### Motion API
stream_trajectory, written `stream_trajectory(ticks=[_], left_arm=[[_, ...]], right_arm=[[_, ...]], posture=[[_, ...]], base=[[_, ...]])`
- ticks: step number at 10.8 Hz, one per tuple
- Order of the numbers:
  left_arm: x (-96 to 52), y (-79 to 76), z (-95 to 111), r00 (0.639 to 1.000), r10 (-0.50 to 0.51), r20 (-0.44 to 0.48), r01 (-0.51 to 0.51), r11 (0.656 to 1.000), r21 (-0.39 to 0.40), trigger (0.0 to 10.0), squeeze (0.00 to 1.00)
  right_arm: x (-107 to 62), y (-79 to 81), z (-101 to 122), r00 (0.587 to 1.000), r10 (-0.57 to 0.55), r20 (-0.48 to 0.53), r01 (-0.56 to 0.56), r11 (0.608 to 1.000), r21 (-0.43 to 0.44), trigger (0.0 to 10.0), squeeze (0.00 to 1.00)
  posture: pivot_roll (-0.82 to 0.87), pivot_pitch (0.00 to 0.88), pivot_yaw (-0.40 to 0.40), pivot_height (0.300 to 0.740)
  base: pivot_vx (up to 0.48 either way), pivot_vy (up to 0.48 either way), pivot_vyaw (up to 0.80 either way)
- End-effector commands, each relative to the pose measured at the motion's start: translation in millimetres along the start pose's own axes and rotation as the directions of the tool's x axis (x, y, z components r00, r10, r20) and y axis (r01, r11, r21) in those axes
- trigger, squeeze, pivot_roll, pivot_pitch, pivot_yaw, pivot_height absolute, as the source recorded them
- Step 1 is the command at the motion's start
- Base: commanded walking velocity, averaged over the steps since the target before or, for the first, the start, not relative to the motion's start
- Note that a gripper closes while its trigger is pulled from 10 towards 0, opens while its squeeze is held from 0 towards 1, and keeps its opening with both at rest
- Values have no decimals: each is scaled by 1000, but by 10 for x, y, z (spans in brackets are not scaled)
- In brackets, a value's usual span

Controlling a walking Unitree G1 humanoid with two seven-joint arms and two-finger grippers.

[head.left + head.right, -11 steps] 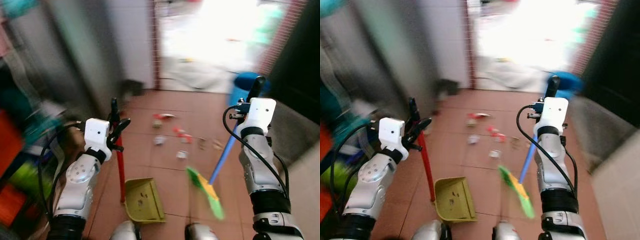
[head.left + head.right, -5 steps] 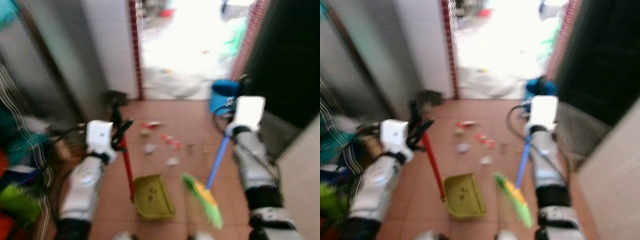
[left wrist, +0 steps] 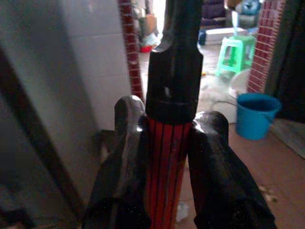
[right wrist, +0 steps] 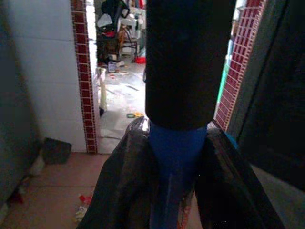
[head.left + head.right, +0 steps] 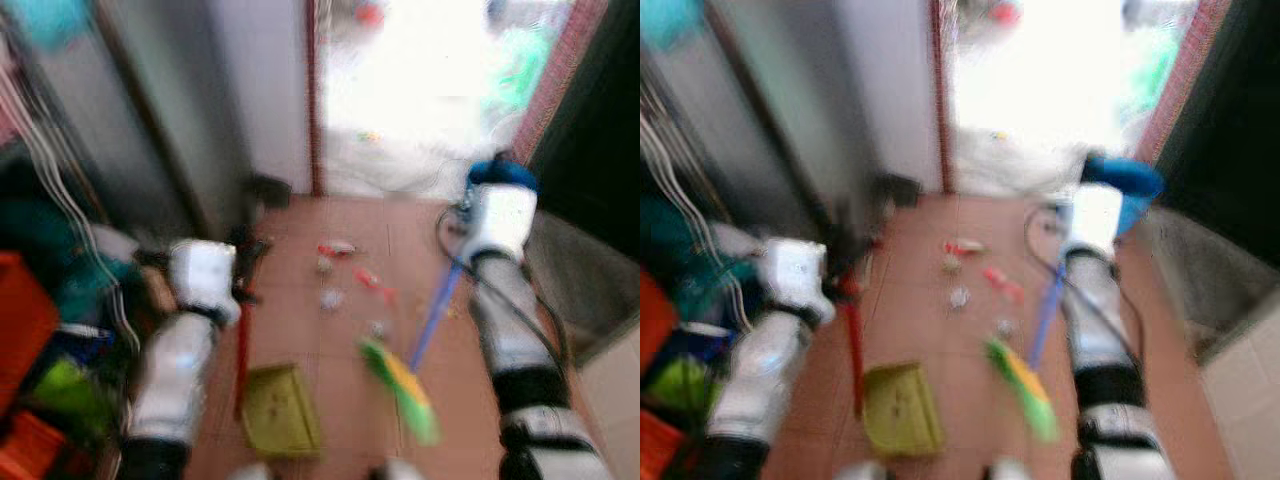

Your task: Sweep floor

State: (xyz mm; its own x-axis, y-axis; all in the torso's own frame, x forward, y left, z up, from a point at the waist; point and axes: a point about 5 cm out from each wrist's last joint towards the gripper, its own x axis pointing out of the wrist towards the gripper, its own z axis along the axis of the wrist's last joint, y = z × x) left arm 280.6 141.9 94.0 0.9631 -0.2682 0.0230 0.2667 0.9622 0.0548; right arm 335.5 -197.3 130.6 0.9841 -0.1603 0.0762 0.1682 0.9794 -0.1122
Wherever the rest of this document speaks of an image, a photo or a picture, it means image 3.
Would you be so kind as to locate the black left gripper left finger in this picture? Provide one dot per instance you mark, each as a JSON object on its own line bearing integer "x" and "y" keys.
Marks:
{"x": 124, "y": 152}

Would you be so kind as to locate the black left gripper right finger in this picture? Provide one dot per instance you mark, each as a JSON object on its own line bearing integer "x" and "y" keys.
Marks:
{"x": 221, "y": 171}

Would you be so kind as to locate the blue plastic bucket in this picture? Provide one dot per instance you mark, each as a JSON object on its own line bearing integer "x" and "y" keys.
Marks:
{"x": 256, "y": 115}

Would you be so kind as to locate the white plastic basin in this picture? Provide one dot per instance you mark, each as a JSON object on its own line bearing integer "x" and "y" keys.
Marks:
{"x": 238, "y": 83}

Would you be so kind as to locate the red plastic basin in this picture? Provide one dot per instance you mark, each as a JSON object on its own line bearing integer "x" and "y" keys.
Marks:
{"x": 145, "y": 48}

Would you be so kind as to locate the green plastic stool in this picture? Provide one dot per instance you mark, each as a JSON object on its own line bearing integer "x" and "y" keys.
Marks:
{"x": 234, "y": 53}

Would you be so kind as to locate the brown cardboard box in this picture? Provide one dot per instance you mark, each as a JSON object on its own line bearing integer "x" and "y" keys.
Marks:
{"x": 149, "y": 23}

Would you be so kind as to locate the white flat box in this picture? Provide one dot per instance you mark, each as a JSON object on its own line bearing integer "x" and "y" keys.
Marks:
{"x": 224, "y": 34}

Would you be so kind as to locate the dark wooden door frame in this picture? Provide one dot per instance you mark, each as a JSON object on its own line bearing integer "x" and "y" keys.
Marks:
{"x": 35, "y": 133}

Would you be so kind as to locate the red brick door post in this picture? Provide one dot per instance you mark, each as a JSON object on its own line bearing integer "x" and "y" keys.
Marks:
{"x": 263, "y": 45}
{"x": 132, "y": 47}

